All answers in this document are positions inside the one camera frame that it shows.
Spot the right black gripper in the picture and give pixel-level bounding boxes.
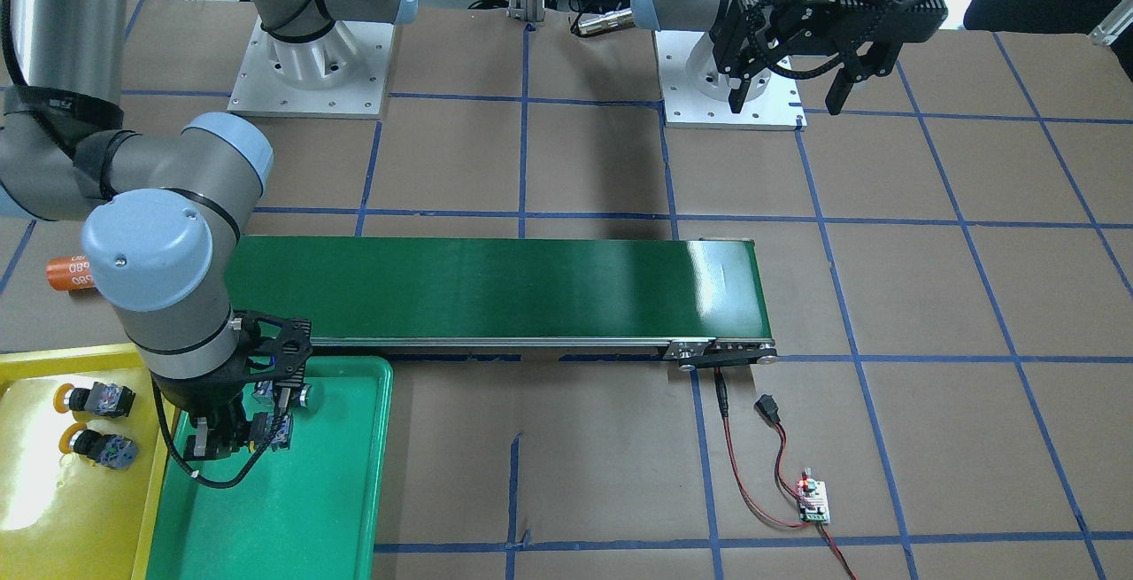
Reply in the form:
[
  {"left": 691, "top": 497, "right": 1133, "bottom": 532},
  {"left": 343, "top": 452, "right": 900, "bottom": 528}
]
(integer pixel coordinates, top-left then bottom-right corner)
[{"left": 152, "top": 312, "right": 314, "bottom": 460}]

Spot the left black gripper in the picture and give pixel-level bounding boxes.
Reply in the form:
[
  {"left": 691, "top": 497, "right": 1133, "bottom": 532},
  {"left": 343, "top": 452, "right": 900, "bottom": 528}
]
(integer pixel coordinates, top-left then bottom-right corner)
[{"left": 713, "top": 0, "right": 948, "bottom": 116}]

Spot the green push button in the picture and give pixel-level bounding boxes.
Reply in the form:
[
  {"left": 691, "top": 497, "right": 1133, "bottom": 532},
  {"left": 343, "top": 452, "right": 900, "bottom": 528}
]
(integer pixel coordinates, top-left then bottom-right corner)
[
  {"left": 248, "top": 412, "right": 293, "bottom": 453},
  {"left": 252, "top": 379, "right": 317, "bottom": 412}
]

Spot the yellow push button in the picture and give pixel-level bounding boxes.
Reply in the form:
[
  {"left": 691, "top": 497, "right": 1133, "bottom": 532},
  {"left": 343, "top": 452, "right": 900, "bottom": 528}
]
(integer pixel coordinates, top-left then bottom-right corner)
[
  {"left": 59, "top": 423, "right": 139, "bottom": 470},
  {"left": 52, "top": 382, "right": 136, "bottom": 418}
]

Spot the orange cylinder labelled 4680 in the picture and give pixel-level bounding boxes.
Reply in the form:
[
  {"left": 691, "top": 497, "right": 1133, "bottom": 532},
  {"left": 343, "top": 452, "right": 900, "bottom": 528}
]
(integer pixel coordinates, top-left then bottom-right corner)
[{"left": 44, "top": 256, "right": 96, "bottom": 292}]

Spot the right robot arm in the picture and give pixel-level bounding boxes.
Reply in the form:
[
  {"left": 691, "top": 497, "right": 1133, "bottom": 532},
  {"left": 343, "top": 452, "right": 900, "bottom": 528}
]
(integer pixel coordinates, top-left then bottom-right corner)
[{"left": 3, "top": 0, "right": 420, "bottom": 460}]

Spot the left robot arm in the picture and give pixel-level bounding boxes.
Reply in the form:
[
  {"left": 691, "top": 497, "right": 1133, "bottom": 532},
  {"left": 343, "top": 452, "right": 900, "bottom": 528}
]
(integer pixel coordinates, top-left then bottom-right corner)
[{"left": 630, "top": 0, "right": 948, "bottom": 128}]

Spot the green plastic tray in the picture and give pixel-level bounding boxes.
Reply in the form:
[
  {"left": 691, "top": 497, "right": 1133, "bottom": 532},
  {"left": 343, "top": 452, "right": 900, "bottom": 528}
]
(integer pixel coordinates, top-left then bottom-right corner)
[{"left": 146, "top": 357, "right": 394, "bottom": 579}]

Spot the yellow plastic tray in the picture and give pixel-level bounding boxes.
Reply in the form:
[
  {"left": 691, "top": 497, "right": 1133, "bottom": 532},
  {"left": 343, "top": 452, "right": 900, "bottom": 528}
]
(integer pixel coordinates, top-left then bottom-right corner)
[{"left": 1, "top": 344, "right": 167, "bottom": 579}]

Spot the green conveyor belt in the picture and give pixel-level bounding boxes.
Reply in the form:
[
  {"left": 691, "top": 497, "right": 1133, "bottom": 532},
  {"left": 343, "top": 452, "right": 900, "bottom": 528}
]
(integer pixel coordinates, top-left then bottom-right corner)
[{"left": 225, "top": 236, "right": 778, "bottom": 370}]

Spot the small green controller board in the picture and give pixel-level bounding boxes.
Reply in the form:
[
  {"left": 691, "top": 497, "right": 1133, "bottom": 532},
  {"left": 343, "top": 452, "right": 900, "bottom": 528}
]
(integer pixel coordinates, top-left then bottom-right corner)
[{"left": 796, "top": 476, "right": 832, "bottom": 526}]

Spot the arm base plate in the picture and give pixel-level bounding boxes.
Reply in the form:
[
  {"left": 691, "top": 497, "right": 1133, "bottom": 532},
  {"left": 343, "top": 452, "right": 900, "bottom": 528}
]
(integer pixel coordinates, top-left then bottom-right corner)
[
  {"left": 654, "top": 29, "right": 806, "bottom": 131},
  {"left": 227, "top": 20, "right": 397, "bottom": 120}
]

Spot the red black power cable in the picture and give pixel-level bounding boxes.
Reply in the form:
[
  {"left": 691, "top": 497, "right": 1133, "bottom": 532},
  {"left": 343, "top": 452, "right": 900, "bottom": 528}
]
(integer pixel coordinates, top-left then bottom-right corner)
[{"left": 713, "top": 367, "right": 858, "bottom": 580}]

